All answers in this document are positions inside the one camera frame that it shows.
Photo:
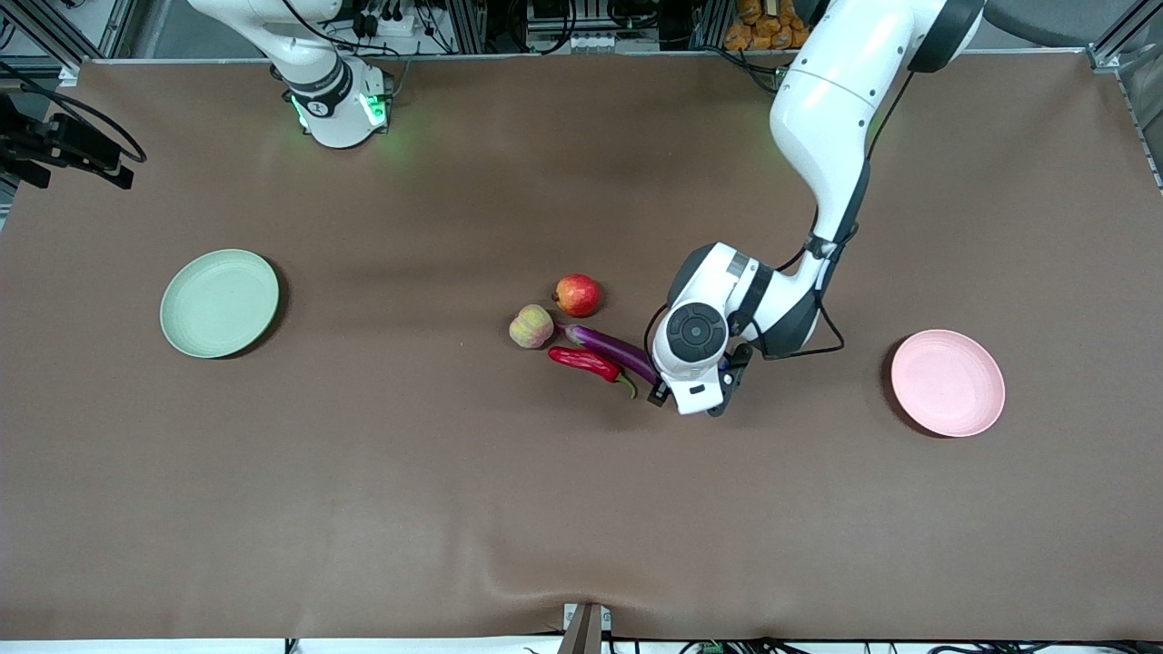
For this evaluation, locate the red apple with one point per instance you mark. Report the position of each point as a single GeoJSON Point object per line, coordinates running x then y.
{"type": "Point", "coordinates": [577, 295]}

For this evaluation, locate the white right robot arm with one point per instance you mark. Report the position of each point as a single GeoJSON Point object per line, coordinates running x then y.
{"type": "Point", "coordinates": [336, 109]}

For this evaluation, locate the purple eggplant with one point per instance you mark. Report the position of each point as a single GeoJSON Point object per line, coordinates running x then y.
{"type": "Point", "coordinates": [609, 345]}

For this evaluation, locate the red chili pepper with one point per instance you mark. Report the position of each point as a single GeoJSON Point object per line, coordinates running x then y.
{"type": "Point", "coordinates": [581, 361]}

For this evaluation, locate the grey metal table bracket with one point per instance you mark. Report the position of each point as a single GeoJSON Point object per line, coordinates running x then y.
{"type": "Point", "coordinates": [587, 627]}

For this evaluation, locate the light green plate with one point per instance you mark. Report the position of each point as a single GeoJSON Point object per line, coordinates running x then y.
{"type": "Point", "coordinates": [219, 303]}

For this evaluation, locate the bag of orange buns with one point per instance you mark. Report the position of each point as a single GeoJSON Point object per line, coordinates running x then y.
{"type": "Point", "coordinates": [763, 27]}

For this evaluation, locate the white power strip with plugs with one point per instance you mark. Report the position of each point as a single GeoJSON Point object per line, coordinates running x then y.
{"type": "Point", "coordinates": [386, 23]}

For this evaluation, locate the small white power strip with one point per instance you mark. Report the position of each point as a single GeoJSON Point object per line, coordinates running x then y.
{"type": "Point", "coordinates": [592, 41]}

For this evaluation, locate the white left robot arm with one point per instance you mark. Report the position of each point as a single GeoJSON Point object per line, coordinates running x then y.
{"type": "Point", "coordinates": [836, 100]}

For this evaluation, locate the pale yellow pink peach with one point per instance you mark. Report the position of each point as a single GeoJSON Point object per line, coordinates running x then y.
{"type": "Point", "coordinates": [531, 327]}

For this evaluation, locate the grey rounded chair seat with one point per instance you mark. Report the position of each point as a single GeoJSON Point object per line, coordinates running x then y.
{"type": "Point", "coordinates": [1045, 18]}

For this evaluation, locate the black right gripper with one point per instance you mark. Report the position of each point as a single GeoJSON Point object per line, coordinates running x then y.
{"type": "Point", "coordinates": [47, 143]}

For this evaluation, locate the brown table cover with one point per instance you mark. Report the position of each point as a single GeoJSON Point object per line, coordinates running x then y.
{"type": "Point", "coordinates": [581, 509]}

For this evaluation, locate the pink plate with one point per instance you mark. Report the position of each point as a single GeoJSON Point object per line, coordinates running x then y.
{"type": "Point", "coordinates": [948, 383]}

